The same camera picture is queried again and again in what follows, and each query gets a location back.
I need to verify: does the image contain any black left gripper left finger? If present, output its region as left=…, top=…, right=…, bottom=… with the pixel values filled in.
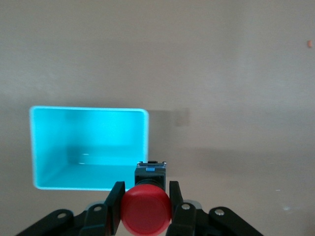
left=14, top=181, right=126, bottom=236

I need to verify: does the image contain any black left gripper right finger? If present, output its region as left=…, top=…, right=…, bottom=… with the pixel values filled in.
left=166, top=180, right=265, bottom=236

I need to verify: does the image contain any red push button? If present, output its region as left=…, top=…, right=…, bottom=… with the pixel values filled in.
left=120, top=160, right=173, bottom=236

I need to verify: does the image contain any cyan plastic bin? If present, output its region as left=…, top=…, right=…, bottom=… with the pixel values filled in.
left=29, top=105, right=150, bottom=192

